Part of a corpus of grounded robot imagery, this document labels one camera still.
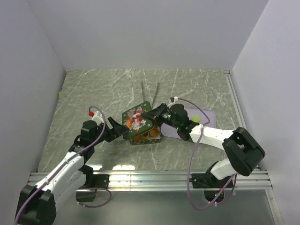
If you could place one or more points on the flower shaped cookie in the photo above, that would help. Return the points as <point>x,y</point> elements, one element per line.
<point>153,133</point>

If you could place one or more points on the gold tin lid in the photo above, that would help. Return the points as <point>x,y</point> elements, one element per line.
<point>135,122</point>

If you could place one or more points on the green sandwich cookie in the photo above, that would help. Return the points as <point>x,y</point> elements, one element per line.
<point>196,119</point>

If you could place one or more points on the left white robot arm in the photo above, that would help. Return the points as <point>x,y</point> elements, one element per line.
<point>38,204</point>

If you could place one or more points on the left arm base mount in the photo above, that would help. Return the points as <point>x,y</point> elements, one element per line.
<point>88,192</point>

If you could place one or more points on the metal tongs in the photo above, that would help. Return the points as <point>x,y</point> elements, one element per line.
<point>148,94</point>

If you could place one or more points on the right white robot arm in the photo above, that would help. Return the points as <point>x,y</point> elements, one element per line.
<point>243,152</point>

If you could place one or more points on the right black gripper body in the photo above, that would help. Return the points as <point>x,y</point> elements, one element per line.
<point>166,117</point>

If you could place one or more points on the lilac plastic tray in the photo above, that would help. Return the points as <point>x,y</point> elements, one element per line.
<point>209,115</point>

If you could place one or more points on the aluminium rail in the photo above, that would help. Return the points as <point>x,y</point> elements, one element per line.
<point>175,180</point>

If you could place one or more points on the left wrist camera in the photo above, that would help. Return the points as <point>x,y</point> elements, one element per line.
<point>96,116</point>

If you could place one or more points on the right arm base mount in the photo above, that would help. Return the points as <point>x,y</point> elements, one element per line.
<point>204,181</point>

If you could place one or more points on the green christmas cookie tin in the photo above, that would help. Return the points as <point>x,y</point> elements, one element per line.
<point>150,140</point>

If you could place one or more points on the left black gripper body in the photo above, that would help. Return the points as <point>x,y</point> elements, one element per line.
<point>108,135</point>

